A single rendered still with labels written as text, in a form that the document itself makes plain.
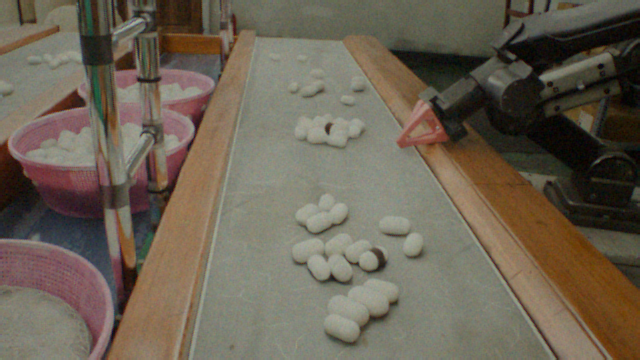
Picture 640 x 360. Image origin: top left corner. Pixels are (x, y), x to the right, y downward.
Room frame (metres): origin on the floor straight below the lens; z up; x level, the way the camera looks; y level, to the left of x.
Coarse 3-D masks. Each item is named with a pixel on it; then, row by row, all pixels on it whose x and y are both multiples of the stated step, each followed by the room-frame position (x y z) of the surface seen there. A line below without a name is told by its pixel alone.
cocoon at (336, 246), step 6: (342, 234) 0.45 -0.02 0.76; (330, 240) 0.44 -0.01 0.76; (336, 240) 0.44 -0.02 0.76; (342, 240) 0.44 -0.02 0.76; (348, 240) 0.45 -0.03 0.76; (330, 246) 0.43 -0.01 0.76; (336, 246) 0.43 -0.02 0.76; (342, 246) 0.44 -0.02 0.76; (348, 246) 0.44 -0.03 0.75; (330, 252) 0.43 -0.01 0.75; (336, 252) 0.43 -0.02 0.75; (342, 252) 0.43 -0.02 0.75
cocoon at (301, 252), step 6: (312, 240) 0.44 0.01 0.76; (318, 240) 0.44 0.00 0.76; (294, 246) 0.43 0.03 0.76; (300, 246) 0.42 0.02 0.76; (306, 246) 0.43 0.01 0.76; (312, 246) 0.43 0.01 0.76; (318, 246) 0.43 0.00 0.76; (324, 246) 0.44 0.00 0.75; (294, 252) 0.42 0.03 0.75; (300, 252) 0.42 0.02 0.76; (306, 252) 0.42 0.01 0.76; (312, 252) 0.42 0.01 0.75; (318, 252) 0.43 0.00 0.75; (294, 258) 0.42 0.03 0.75; (300, 258) 0.42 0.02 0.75; (306, 258) 0.42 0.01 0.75
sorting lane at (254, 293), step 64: (256, 64) 1.33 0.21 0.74; (320, 64) 1.39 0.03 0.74; (256, 128) 0.82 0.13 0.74; (384, 128) 0.87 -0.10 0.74; (256, 192) 0.58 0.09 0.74; (320, 192) 0.59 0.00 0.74; (384, 192) 0.60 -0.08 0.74; (256, 256) 0.43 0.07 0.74; (448, 256) 0.45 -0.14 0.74; (256, 320) 0.33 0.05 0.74; (320, 320) 0.34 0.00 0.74; (384, 320) 0.34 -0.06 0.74; (448, 320) 0.35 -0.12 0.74; (512, 320) 0.35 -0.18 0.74
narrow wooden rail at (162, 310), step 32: (224, 96) 0.92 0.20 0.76; (224, 128) 0.74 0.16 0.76; (192, 160) 0.61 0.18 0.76; (224, 160) 0.62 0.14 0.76; (192, 192) 0.52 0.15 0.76; (160, 224) 0.44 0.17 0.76; (192, 224) 0.44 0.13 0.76; (160, 256) 0.38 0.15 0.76; (192, 256) 0.39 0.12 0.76; (160, 288) 0.33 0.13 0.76; (192, 288) 0.34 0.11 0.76; (128, 320) 0.29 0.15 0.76; (160, 320) 0.30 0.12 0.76; (192, 320) 0.31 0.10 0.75; (128, 352) 0.26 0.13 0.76; (160, 352) 0.26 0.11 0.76
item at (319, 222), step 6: (312, 216) 0.49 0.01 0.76; (318, 216) 0.49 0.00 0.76; (324, 216) 0.49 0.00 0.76; (330, 216) 0.50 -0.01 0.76; (312, 222) 0.48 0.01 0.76; (318, 222) 0.48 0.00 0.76; (324, 222) 0.49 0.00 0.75; (330, 222) 0.49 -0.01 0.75; (312, 228) 0.48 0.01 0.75; (318, 228) 0.48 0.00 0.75; (324, 228) 0.49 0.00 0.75
